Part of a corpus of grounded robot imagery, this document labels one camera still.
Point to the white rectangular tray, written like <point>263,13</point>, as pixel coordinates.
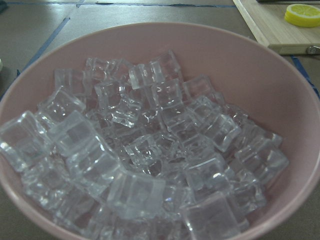
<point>1,65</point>

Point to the dark grey folded cloth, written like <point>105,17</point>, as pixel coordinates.
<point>3,6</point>

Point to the yellow lemon slice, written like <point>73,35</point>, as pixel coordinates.
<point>302,15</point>

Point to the clear fake ice cubes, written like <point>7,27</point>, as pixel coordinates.
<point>134,152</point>

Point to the wooden cutting board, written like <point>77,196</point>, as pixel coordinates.
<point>267,23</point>

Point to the pink bowl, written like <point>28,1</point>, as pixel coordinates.
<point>269,88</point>

